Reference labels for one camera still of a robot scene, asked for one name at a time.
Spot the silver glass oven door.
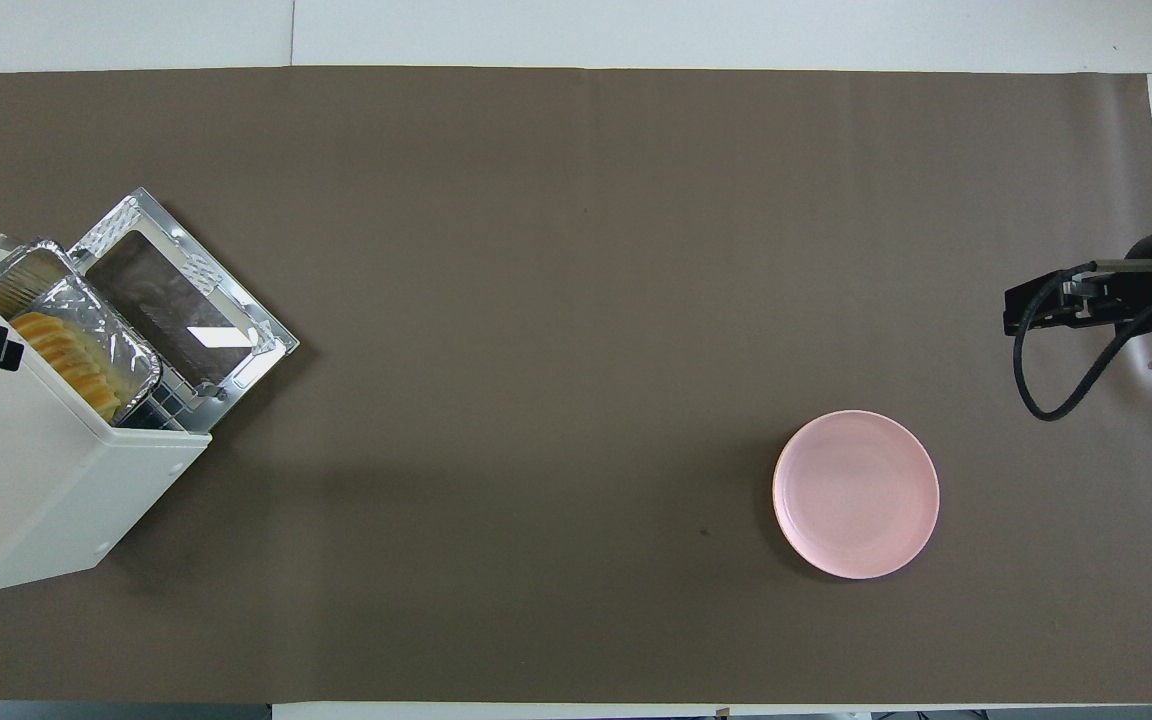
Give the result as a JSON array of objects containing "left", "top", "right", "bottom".
[{"left": 66, "top": 187, "right": 300, "bottom": 433}]

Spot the pink round plate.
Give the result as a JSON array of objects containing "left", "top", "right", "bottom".
[{"left": 772, "top": 410, "right": 941, "bottom": 581}]

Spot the cream toaster oven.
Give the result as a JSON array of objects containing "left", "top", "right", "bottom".
[{"left": 0, "top": 210, "right": 212, "bottom": 597}]

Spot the brown table mat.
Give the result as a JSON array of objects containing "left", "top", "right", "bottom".
[{"left": 0, "top": 66, "right": 1152, "bottom": 704}]

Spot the aluminium foil tray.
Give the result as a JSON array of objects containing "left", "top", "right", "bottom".
[{"left": 0, "top": 238, "right": 163, "bottom": 426}]

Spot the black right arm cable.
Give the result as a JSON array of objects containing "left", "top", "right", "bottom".
[{"left": 1012, "top": 258, "right": 1152, "bottom": 421}]

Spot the metal oven rack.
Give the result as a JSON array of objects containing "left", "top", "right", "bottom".
[{"left": 121, "top": 365, "right": 227, "bottom": 431}]

